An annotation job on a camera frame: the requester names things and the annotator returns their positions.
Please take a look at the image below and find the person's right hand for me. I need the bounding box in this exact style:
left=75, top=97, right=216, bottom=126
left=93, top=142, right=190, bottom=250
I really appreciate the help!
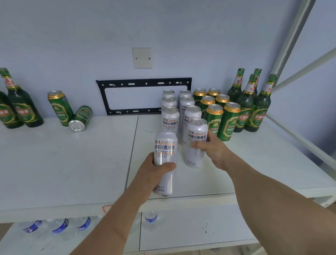
left=189, top=130, right=231, bottom=173

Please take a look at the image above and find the person's left hand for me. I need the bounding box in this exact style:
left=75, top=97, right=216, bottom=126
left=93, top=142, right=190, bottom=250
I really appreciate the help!
left=131, top=152, right=177, bottom=203

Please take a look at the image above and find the white metal shelf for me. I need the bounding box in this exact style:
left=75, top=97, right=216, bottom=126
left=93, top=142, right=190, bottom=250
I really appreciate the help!
left=0, top=0, right=336, bottom=255

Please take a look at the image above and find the cluster of green beer cans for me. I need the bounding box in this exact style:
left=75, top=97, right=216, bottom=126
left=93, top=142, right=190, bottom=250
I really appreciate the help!
left=47, top=90, right=93, bottom=132

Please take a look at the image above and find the person's right forearm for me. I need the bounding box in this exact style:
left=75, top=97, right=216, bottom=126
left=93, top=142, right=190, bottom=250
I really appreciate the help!
left=220, top=155, right=336, bottom=255

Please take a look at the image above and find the person's left forearm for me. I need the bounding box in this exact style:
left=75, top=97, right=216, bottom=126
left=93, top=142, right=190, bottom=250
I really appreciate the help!
left=69, top=184, right=152, bottom=255

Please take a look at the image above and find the clear water bottle blue label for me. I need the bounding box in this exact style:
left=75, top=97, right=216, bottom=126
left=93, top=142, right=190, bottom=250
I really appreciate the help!
left=51, top=218, right=70, bottom=234
left=22, top=220, right=43, bottom=234
left=144, top=211, right=159, bottom=232
left=76, top=216, right=92, bottom=232

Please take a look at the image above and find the black metal wall bracket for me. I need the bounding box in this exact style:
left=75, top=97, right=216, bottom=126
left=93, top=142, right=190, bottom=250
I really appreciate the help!
left=96, top=77, right=192, bottom=116

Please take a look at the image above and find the white blank wall plate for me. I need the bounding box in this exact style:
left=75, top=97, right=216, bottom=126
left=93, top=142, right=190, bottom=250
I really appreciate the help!
left=132, top=47, right=153, bottom=69

